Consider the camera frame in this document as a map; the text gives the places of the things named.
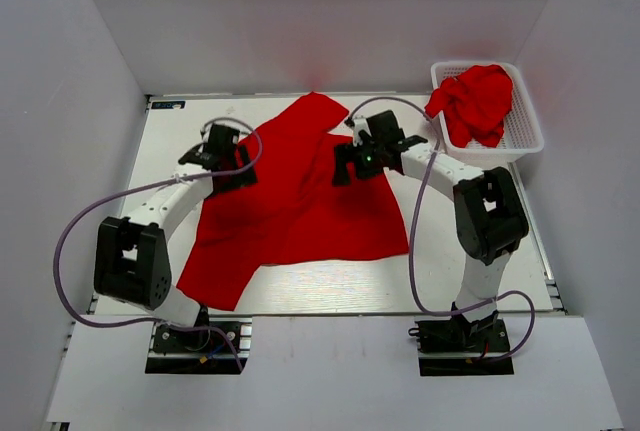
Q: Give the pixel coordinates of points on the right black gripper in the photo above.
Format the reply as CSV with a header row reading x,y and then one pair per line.
x,y
345,153

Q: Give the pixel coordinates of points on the blue label sticker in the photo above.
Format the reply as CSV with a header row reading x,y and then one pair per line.
x,y
168,105

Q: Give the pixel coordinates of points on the white plastic basket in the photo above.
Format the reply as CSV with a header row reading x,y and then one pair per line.
x,y
522,134

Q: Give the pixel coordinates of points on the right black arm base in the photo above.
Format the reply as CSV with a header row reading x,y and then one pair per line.
x,y
456,348

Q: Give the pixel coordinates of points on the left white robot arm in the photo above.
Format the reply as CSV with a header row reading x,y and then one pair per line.
x,y
132,262

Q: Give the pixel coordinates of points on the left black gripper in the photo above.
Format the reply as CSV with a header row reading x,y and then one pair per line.
x,y
239,180

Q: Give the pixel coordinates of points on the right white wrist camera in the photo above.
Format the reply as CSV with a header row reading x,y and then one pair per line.
x,y
360,130

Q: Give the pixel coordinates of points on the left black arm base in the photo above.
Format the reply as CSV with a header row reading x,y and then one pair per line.
x,y
215,351

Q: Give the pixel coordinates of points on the red t shirt in basket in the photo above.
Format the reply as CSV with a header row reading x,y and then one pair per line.
x,y
474,105

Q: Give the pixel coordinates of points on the red t shirt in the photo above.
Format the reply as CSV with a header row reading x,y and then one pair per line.
x,y
474,105
293,214

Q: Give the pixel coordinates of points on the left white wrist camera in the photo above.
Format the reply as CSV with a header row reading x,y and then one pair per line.
x,y
205,133

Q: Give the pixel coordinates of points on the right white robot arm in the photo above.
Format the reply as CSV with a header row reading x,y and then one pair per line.
x,y
490,220

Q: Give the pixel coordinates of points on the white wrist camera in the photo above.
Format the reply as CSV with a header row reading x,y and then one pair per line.
x,y
205,133
360,130

